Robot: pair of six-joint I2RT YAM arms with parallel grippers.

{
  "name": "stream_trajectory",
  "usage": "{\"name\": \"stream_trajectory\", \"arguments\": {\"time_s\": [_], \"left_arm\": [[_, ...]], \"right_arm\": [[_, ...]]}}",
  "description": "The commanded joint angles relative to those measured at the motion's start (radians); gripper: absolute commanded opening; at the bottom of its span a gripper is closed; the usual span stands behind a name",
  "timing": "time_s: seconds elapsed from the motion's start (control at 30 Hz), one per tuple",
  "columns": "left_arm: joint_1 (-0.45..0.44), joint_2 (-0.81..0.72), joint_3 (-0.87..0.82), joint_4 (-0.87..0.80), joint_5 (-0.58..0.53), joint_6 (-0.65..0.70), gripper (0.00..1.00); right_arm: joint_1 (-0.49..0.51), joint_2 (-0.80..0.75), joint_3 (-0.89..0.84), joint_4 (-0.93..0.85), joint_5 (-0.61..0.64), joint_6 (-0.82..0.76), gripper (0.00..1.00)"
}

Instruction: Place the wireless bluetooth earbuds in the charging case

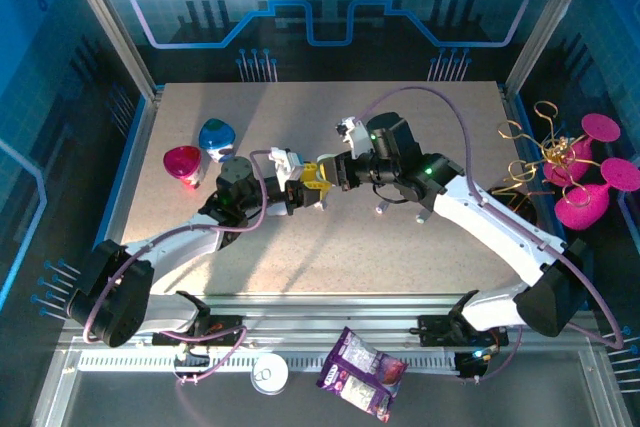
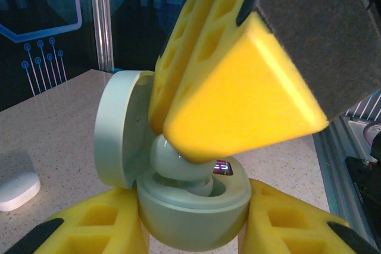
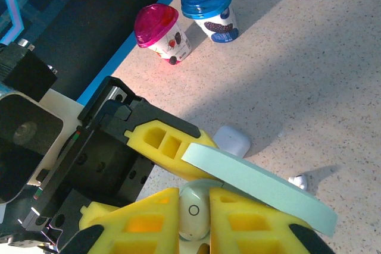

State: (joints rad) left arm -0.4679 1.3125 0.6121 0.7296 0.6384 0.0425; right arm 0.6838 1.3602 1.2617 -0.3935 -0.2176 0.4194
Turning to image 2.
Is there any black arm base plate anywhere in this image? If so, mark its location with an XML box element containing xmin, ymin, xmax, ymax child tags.
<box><xmin>345</xmin><ymin>134</ymin><xmax>381</xmax><ymax>231</ymax></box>

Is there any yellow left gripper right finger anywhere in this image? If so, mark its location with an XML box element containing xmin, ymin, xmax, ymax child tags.
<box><xmin>242</xmin><ymin>178</ymin><xmax>379</xmax><ymax>254</ymax></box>

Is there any white earbud charging case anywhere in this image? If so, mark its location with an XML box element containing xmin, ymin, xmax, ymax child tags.
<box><xmin>0</xmin><ymin>171</ymin><xmax>42</xmax><ymax>212</ymax></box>

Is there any aluminium frame post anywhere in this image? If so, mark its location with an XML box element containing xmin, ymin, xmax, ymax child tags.
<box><xmin>89</xmin><ymin>0</ymin><xmax>114</xmax><ymax>73</ymax></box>

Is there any mint green earbud charging case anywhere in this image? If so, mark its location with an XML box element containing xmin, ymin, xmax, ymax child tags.
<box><xmin>93</xmin><ymin>69</ymin><xmax>254</xmax><ymax>252</ymax></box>

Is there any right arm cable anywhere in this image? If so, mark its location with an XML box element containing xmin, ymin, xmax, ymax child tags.
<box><xmin>363</xmin><ymin>118</ymin><xmax>381</xmax><ymax>148</ymax></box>

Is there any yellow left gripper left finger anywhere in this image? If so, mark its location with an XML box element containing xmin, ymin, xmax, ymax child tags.
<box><xmin>4</xmin><ymin>187</ymin><xmax>149</xmax><ymax>254</ymax></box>

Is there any long aluminium mounting rail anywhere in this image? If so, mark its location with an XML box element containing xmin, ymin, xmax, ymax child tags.
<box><xmin>312</xmin><ymin>114</ymin><xmax>381</xmax><ymax>249</ymax></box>

